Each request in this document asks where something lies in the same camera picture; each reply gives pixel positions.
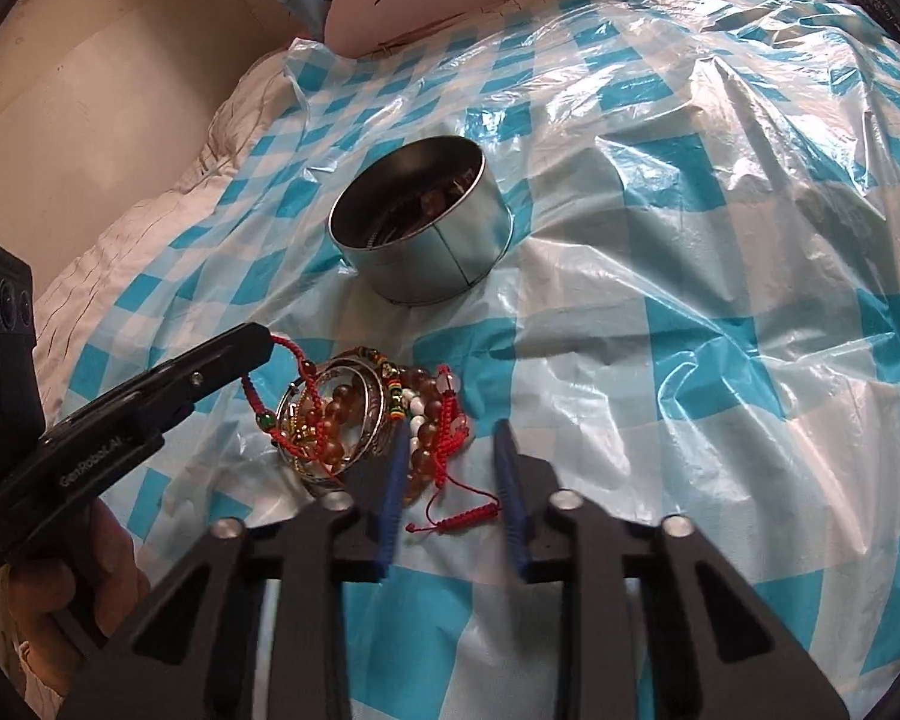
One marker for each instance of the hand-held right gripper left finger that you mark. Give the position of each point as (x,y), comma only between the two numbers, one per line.
(394,495)

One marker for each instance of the person's left hand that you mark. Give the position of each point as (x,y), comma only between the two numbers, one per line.
(112,562)

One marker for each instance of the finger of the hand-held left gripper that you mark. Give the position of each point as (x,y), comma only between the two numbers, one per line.
(217,360)

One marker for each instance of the round metal tin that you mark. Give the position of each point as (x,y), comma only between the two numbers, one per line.
(435,255)

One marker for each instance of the engraved metal bangle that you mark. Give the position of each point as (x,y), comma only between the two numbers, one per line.
(375,405)

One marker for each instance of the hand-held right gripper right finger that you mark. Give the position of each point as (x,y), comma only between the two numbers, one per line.
(508,495)

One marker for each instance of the blue checked plastic sheet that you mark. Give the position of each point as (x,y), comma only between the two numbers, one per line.
(645,315)

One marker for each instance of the thin metal bangle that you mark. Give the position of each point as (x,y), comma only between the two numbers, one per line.
(322,372)

